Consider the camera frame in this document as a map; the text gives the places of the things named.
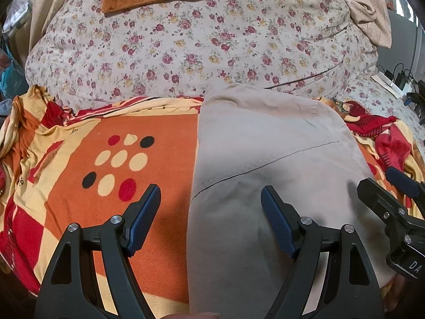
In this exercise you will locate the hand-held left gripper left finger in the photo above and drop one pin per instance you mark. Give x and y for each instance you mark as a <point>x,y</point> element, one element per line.
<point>146,219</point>

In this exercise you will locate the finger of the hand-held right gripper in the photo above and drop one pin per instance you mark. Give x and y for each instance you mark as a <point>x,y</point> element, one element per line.
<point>401,179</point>
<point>378,196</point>

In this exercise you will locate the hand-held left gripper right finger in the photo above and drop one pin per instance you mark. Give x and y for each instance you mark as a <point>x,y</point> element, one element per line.
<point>279,219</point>

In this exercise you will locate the beige zip jacket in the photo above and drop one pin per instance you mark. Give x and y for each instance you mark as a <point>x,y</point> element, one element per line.
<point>265,139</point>

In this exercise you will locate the person's right hand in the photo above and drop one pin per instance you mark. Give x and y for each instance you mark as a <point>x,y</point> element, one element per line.
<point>396,289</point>

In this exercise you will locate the person's left hand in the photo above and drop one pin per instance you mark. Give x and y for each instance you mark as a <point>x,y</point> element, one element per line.
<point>196,316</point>

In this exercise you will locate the red knitted cloth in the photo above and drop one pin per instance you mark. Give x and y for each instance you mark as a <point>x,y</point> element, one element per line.
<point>391,146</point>

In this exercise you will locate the floral bed sheet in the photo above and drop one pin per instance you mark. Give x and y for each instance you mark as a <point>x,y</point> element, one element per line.
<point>381,103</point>

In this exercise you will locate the white power strip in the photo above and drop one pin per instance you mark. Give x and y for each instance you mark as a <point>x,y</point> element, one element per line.
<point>390,84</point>

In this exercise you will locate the orange red yellow printed blanket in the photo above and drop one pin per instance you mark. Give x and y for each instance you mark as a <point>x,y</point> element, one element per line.
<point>83,139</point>

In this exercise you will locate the black charger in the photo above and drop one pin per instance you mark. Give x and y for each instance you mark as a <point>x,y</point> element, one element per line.
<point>403,76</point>

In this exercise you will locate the beige tied cloth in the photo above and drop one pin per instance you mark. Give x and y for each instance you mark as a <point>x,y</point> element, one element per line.
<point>365,6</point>

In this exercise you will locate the floral quilt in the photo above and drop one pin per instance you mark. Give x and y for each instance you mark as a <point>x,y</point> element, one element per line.
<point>199,40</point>

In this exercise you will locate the blue cloth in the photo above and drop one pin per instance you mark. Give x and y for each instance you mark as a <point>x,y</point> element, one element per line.
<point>11,76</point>

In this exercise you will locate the beige curtain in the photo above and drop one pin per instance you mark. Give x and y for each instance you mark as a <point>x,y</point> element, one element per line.
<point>49,6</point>

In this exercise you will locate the silver plastic bag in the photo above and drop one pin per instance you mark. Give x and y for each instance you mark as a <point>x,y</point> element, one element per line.
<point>20,15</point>

